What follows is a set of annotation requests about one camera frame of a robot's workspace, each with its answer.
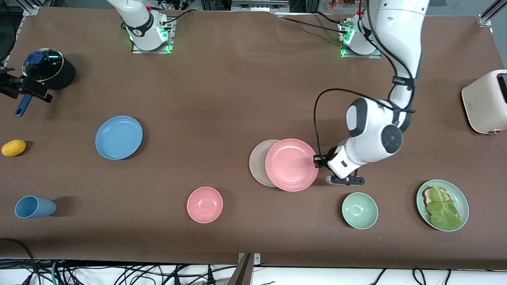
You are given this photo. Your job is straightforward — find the pink plate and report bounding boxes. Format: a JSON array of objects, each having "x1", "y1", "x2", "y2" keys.
[{"x1": 265, "y1": 139, "x2": 319, "y2": 192}]

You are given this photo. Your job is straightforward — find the blue plate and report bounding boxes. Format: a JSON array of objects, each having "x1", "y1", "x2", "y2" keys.
[{"x1": 95, "y1": 116, "x2": 143, "y2": 160}]

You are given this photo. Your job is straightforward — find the glass lid with blue knob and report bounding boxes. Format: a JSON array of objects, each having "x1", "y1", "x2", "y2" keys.
[{"x1": 22, "y1": 48, "x2": 65, "y2": 82}]

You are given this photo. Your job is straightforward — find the black round object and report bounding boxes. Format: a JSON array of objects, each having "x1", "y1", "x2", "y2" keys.
[{"x1": 0, "y1": 12, "x2": 17, "y2": 66}]

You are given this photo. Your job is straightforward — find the green bowl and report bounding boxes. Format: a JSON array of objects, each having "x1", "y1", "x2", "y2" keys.
[{"x1": 342, "y1": 192, "x2": 378, "y2": 230}]

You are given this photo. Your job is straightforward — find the yellow toy lemon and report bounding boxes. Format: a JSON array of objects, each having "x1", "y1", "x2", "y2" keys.
[{"x1": 1, "y1": 139, "x2": 27, "y2": 157}]

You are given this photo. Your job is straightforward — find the beige plate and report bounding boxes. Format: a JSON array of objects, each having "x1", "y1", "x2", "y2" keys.
[{"x1": 249, "y1": 140, "x2": 282, "y2": 187}]

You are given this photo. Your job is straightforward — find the toast slice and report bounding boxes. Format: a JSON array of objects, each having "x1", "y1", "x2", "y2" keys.
[{"x1": 422, "y1": 187, "x2": 450, "y2": 207}]

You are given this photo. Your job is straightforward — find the green lettuce leaf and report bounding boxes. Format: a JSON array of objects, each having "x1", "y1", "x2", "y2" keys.
[{"x1": 426, "y1": 185, "x2": 463, "y2": 231}]

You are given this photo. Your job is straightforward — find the blue cup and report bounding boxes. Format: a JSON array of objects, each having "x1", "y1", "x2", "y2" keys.
[{"x1": 15, "y1": 196, "x2": 57, "y2": 219}]

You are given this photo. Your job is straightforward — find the green plate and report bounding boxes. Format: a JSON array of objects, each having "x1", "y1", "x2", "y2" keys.
[{"x1": 416, "y1": 180, "x2": 469, "y2": 232}]

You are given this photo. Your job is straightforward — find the pink bowl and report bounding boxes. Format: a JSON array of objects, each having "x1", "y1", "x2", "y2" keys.
[{"x1": 187, "y1": 187, "x2": 223, "y2": 224}]

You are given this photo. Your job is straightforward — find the dark slanted pole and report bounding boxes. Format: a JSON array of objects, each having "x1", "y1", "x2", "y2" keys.
[{"x1": 227, "y1": 253, "x2": 254, "y2": 285}]

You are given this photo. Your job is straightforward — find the brown table cover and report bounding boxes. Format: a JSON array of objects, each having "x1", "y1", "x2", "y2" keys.
[{"x1": 0, "y1": 6, "x2": 507, "y2": 270}]

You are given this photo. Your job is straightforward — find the beige toaster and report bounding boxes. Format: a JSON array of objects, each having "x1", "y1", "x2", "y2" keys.
[{"x1": 461, "y1": 69, "x2": 507, "y2": 135}]

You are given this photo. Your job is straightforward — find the dark pot with blue handle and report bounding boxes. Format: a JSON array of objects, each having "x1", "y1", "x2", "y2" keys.
[{"x1": 15, "y1": 55, "x2": 76, "y2": 117}]

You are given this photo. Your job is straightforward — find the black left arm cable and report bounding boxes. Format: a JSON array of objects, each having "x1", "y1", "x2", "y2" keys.
[{"x1": 314, "y1": 0, "x2": 416, "y2": 160}]

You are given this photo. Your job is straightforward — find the aluminium frame beam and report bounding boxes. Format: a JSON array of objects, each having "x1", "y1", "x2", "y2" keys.
[{"x1": 231, "y1": 0, "x2": 290, "y2": 12}]

